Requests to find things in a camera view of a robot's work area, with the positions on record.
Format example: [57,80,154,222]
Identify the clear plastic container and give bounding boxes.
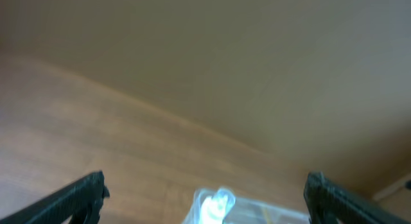
[182,195,310,224]

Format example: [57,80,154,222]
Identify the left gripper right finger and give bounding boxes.
[304,172,410,224]

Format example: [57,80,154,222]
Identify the white spray bottle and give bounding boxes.
[186,187,236,224]

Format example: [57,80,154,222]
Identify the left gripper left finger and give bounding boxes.
[1,171,110,224]

